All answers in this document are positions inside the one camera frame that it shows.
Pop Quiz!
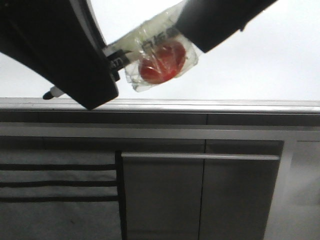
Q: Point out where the grey metal stand frame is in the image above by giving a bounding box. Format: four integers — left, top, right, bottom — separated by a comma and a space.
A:
0, 122, 320, 240

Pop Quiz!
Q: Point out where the white whiteboard with tray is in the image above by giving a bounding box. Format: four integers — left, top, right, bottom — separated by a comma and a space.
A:
0, 0, 320, 103

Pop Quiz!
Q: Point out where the red round taped magnet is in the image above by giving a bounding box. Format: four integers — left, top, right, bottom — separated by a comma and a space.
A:
124, 34, 202, 92

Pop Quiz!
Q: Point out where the grey striped cloth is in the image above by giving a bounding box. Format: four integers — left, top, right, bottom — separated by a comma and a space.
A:
0, 149, 122, 240

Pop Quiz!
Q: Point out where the white black whiteboard marker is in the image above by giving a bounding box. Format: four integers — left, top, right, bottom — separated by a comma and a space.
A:
42, 0, 187, 101

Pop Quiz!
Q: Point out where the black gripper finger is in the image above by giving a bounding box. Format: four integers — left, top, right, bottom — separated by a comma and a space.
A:
0, 0, 118, 110
176, 0, 275, 53

